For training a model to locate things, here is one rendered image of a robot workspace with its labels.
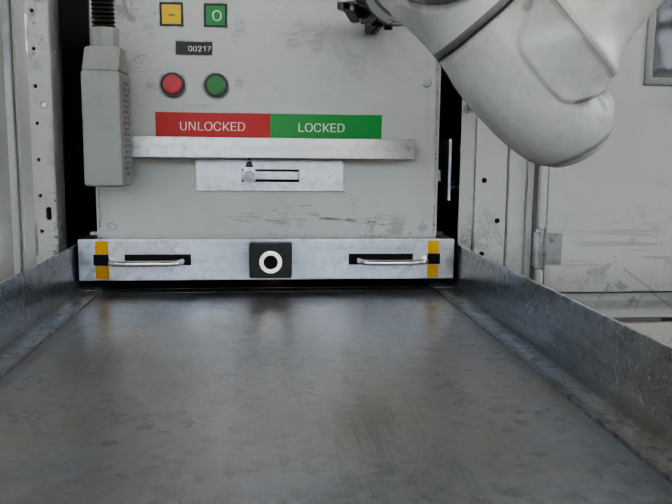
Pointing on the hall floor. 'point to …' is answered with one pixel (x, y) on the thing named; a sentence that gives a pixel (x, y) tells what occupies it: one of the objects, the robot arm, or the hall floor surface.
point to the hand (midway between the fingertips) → (373, 19)
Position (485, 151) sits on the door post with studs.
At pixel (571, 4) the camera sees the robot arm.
